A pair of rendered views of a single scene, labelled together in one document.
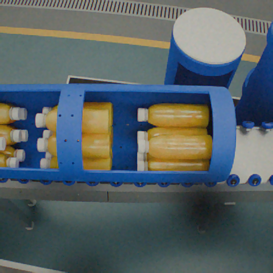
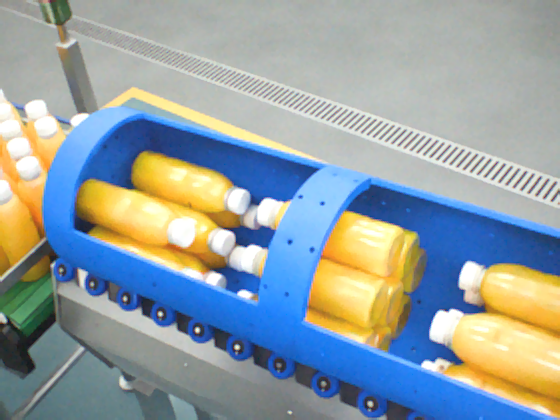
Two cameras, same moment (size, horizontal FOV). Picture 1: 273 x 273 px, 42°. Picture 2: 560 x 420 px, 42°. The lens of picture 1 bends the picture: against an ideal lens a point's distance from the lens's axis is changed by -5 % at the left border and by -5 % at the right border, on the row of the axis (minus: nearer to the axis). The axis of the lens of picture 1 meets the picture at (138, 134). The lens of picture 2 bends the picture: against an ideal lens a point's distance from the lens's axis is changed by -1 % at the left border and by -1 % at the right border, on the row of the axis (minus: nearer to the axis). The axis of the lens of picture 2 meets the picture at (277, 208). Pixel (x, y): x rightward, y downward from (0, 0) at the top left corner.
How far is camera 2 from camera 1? 0.35 m
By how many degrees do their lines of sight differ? 32
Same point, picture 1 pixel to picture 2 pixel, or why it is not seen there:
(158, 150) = (470, 338)
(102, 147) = (360, 293)
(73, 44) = not seen: hidden behind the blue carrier
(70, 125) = (312, 218)
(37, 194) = (214, 384)
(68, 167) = (276, 301)
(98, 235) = not seen: outside the picture
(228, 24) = not seen: outside the picture
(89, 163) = (326, 323)
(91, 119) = (358, 230)
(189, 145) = (545, 352)
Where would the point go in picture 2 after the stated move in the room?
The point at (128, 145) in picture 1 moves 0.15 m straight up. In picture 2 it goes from (431, 352) to (435, 284)
